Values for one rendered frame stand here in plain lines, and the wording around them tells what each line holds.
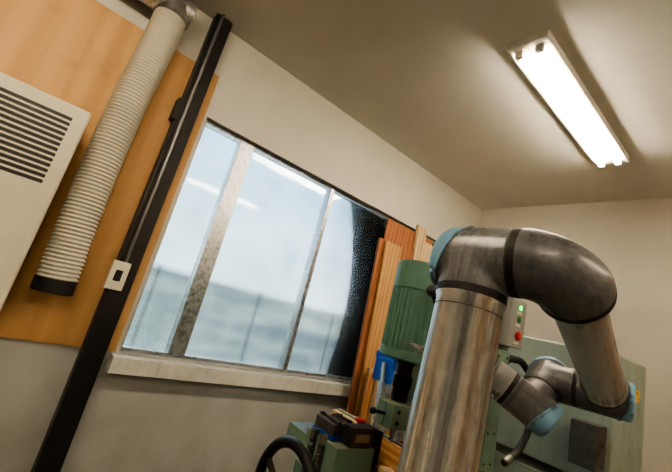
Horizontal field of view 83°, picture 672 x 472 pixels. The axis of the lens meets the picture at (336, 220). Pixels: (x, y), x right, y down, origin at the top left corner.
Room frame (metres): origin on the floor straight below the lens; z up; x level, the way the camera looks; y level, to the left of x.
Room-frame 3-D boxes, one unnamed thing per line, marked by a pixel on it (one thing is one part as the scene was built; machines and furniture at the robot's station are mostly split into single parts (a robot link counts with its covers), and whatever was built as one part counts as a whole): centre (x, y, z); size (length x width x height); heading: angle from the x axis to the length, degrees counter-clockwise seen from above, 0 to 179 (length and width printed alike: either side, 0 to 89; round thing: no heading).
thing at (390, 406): (1.26, -0.35, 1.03); 0.14 x 0.07 x 0.09; 124
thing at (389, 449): (1.19, -0.29, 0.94); 0.21 x 0.01 x 0.08; 34
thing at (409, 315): (1.25, -0.33, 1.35); 0.18 x 0.18 x 0.31
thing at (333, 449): (1.15, -0.17, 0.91); 0.15 x 0.14 x 0.09; 34
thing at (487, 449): (1.22, -0.57, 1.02); 0.09 x 0.07 x 0.12; 34
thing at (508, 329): (1.31, -0.67, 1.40); 0.10 x 0.06 x 0.16; 124
